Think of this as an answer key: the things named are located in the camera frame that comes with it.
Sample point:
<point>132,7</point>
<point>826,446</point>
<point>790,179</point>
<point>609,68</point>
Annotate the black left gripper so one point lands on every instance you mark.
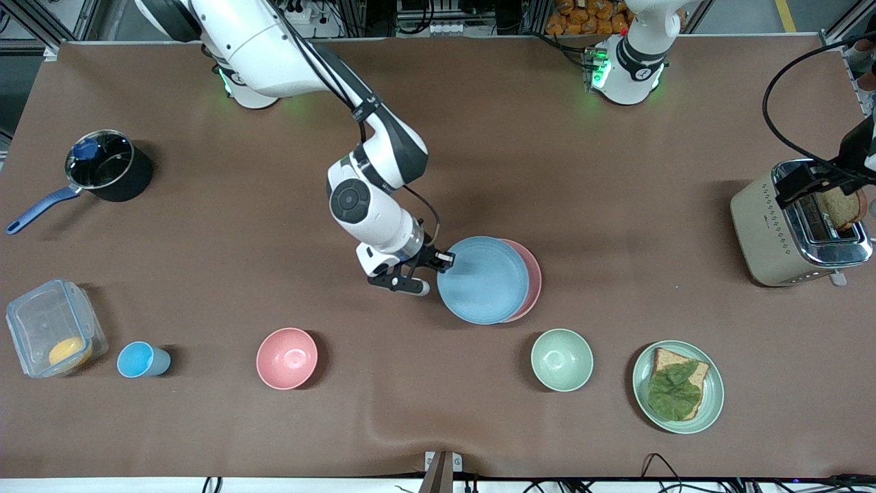
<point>856,147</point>

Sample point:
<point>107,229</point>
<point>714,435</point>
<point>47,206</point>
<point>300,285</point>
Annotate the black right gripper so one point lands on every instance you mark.
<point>429,254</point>

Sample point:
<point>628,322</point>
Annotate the blue plate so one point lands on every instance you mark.
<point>482,281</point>

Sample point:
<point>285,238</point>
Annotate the pink plate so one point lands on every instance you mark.
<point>534,281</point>

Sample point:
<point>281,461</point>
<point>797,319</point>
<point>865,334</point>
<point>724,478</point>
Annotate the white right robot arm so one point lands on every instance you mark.
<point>274,41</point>

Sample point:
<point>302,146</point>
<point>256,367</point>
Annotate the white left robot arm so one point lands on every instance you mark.
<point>626,68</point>

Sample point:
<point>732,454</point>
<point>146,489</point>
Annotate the thick brown bread slice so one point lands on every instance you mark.
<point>845,209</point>

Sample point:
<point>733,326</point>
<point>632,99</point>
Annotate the beige chrome toaster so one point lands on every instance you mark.
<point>759,233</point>

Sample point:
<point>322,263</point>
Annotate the green bowl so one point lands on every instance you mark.
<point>562,360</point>

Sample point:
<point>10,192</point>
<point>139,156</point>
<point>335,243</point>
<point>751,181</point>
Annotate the pink bowl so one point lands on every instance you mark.
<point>287,358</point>

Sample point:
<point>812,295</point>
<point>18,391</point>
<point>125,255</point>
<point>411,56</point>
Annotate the brown toast slice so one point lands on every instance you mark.
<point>698,373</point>

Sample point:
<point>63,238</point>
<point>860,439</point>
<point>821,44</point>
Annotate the green plate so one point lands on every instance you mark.
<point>712,404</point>

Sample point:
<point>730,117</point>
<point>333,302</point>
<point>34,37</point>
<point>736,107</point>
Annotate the green lettuce leaf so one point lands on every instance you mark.
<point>674,392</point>

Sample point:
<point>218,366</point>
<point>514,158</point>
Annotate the bag of orange buns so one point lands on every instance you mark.
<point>588,17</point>

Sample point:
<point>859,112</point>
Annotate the white power strip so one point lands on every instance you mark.
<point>304,12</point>

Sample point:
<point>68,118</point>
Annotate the blue cup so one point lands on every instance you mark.
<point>135,359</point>

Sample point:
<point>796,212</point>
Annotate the glass lid with blue knob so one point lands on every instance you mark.
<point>85,148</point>

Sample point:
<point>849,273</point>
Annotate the yellow round food piece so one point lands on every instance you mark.
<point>70,352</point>

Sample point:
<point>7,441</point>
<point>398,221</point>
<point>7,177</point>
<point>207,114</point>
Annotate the clear plastic container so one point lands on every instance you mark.
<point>34,322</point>

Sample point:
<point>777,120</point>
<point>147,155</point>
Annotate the metal table bracket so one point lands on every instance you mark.
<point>441,472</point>

